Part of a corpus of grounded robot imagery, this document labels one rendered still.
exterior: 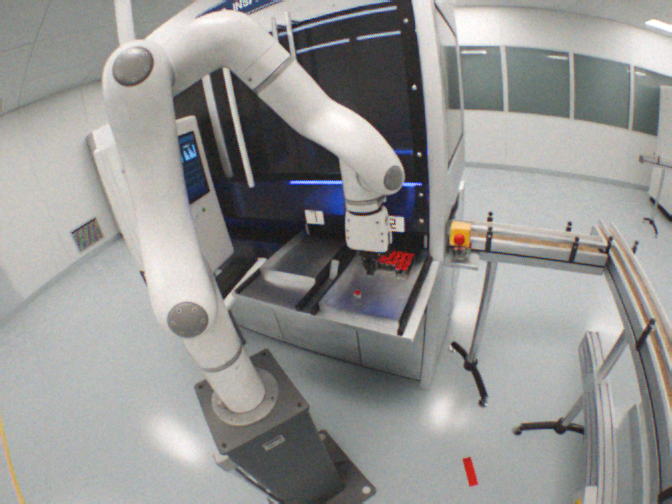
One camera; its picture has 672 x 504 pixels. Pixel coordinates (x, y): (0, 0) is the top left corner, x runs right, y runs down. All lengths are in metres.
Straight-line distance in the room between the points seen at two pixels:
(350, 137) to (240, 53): 0.23
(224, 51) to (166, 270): 0.36
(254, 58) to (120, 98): 0.21
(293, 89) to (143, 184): 0.28
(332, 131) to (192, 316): 0.38
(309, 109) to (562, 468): 1.79
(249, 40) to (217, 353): 0.57
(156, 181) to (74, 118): 5.53
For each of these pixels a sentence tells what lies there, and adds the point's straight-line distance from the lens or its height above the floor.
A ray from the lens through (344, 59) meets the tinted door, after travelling 1.06.
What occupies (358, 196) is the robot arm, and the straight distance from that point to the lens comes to 0.61.
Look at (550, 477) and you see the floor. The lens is 1.73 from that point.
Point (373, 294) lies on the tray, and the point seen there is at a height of 0.88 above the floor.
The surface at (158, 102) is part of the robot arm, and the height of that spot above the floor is 1.55.
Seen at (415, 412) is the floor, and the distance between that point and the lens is 1.71.
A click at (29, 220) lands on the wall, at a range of 5.71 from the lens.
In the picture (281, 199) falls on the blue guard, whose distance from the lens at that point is 1.32.
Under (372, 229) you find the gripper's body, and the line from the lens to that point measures 0.65.
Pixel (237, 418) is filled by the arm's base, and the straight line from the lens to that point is 0.80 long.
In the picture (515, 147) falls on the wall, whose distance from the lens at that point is 5.69.
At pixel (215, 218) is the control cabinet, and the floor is 1.04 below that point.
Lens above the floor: 1.51
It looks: 30 degrees down
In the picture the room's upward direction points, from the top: 9 degrees counter-clockwise
